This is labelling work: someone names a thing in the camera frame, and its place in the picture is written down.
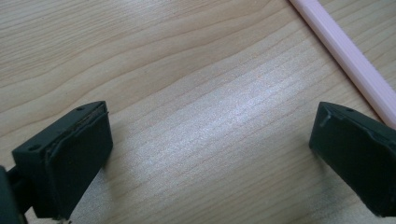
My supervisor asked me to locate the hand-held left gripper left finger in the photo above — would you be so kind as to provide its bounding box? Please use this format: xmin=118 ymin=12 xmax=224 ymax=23
xmin=11 ymin=100 xmax=114 ymax=220

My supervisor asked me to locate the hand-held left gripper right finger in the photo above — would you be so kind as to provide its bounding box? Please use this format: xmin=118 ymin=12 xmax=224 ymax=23
xmin=308 ymin=101 xmax=396 ymax=218

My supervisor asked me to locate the pink toothbrush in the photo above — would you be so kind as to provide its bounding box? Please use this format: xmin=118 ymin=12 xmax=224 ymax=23
xmin=288 ymin=0 xmax=396 ymax=131

